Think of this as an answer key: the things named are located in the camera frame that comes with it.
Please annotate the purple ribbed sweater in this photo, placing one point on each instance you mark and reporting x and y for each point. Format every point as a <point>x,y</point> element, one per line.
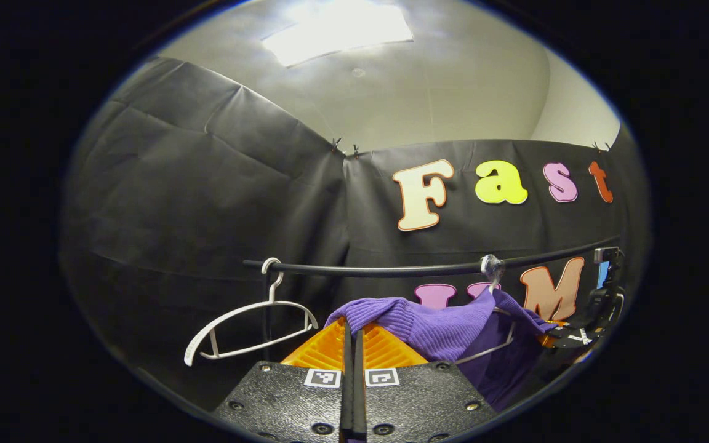
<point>434,332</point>

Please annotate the white empty clothes hanger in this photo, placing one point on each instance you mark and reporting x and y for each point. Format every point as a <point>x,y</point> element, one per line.
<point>268,303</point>

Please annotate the pale clothes hanger clear hook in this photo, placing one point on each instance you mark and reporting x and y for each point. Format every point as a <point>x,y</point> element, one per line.
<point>491,266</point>

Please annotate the black clothes rail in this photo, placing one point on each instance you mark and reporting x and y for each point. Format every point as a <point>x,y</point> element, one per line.
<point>391,269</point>

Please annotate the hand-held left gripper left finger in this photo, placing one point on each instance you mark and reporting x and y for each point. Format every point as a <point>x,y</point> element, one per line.
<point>287,400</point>

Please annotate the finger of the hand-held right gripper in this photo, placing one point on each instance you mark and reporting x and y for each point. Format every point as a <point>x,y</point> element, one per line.
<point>576,337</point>

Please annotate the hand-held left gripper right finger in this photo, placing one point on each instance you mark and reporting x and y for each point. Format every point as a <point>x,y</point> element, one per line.
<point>422,400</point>

